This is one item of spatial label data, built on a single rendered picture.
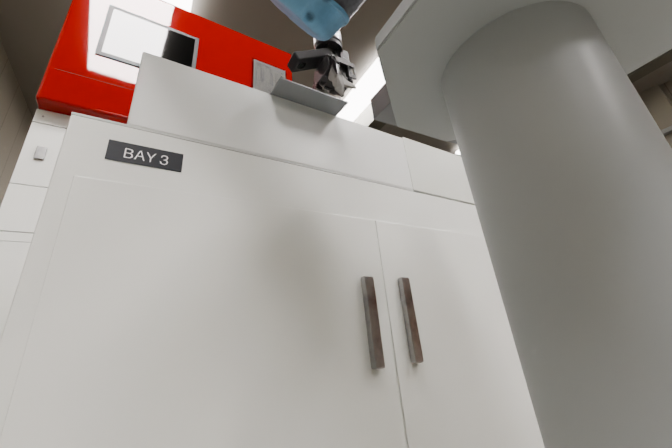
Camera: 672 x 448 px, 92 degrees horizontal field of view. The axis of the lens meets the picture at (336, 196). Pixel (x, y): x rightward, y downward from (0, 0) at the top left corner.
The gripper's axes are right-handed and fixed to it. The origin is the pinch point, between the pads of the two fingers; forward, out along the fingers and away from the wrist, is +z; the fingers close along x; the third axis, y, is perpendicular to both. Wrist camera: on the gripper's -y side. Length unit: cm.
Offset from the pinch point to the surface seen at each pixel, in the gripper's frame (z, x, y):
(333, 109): 6.4, -6.2, -2.8
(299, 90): 6.4, -7.9, -11.5
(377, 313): 46.5, -6.3, 1.6
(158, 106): 16.2, -4.7, -33.6
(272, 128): 14.4, -4.7, -15.6
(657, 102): -218, -1, 563
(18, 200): 10, 58, -60
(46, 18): -244, 251, -130
